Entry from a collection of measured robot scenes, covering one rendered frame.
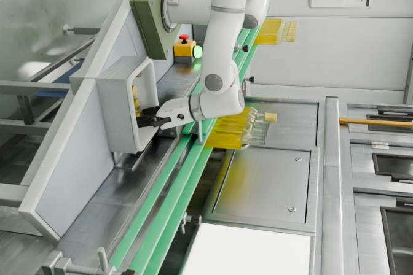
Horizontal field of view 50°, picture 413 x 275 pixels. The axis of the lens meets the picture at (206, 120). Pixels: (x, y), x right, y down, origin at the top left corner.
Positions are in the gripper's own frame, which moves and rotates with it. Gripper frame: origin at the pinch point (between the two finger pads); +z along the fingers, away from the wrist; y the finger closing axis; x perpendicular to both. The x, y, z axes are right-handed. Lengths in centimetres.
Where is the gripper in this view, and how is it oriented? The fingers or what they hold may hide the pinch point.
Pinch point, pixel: (145, 117)
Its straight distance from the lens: 126.9
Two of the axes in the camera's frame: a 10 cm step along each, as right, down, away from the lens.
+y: 2.4, -4.4, 8.6
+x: -3.0, -8.8, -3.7
